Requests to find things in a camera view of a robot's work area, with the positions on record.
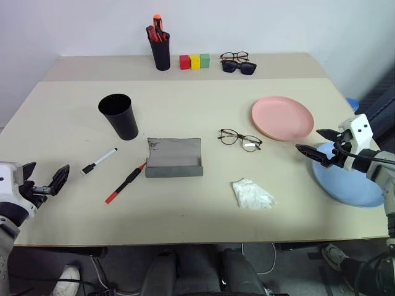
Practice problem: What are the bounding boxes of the tortoiseshell glasses with white tag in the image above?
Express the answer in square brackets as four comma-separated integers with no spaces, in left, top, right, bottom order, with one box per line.
[217,128,264,153]

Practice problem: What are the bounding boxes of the light blue plate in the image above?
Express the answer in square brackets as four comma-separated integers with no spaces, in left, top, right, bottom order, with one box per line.
[312,142,387,208]

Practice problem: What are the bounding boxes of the grey sneaker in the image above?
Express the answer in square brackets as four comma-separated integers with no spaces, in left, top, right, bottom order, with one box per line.
[321,243,350,273]

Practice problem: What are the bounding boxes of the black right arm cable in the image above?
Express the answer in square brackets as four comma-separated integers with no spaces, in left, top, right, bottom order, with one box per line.
[331,141,395,165]

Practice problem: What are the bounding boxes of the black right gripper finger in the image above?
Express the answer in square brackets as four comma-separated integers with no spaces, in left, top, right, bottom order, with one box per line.
[295,144,333,168]
[316,128,341,143]

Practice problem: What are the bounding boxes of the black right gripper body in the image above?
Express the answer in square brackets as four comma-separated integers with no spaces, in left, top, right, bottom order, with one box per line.
[329,130,354,169]

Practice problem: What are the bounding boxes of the open grey glasses case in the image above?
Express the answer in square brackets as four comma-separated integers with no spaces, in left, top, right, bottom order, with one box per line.
[144,137,205,179]

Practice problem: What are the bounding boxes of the black sunglasses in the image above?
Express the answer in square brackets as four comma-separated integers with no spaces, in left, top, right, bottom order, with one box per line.
[220,60,258,76]

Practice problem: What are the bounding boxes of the pink plate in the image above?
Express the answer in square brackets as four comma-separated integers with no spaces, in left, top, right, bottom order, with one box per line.
[251,96,315,142]

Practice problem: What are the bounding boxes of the red black marker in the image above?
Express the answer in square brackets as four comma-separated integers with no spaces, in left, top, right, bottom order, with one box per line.
[104,161,148,205]

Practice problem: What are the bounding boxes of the crumpled white tissue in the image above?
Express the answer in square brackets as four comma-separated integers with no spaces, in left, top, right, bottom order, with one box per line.
[231,177,277,211]

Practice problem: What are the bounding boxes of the black and white marker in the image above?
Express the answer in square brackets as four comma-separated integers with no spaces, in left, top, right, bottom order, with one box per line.
[80,147,119,177]

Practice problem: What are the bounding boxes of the black tool holder cup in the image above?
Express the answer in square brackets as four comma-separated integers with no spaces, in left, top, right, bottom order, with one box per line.
[149,38,172,72]

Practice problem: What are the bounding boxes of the orange-capped black screwdriver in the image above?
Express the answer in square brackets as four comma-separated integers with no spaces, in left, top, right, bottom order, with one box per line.
[152,13,165,35]

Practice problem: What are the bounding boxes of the dark ribbed panel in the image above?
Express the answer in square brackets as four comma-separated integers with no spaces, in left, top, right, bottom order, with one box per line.
[357,70,395,146]

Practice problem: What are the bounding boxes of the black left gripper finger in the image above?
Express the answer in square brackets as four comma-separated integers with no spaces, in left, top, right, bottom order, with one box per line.
[45,164,71,197]
[20,162,38,186]

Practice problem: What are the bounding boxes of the empty black cup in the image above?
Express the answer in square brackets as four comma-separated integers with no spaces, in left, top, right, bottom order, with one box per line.
[98,93,140,141]

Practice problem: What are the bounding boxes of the brown-framed clear glasses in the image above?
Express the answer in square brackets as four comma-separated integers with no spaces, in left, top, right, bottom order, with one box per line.
[219,51,251,63]

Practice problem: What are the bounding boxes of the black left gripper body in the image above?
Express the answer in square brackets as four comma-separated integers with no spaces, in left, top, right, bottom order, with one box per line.
[18,180,51,210]

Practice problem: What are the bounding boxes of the white sneaker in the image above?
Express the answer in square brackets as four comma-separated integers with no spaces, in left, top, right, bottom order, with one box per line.
[51,265,82,296]

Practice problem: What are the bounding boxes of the white floor cable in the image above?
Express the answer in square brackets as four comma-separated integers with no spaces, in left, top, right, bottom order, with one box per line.
[239,242,278,276]

